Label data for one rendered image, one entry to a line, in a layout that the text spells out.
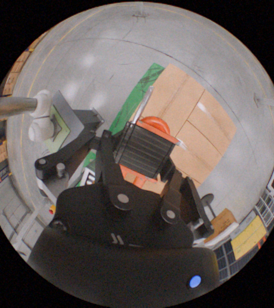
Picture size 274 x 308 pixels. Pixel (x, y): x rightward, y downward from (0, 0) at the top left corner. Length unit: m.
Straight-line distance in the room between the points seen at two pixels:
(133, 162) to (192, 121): 0.84
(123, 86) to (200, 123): 1.07
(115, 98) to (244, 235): 7.93
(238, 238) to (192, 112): 7.18
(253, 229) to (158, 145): 7.26
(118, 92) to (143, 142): 1.37
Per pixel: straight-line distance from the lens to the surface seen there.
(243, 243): 7.39
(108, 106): 1.52
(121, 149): 0.17
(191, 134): 0.97
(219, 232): 1.90
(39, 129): 0.81
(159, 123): 0.17
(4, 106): 0.58
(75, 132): 0.85
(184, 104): 0.95
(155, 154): 0.16
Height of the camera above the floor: 1.42
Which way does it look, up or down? 70 degrees down
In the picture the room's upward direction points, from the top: 168 degrees counter-clockwise
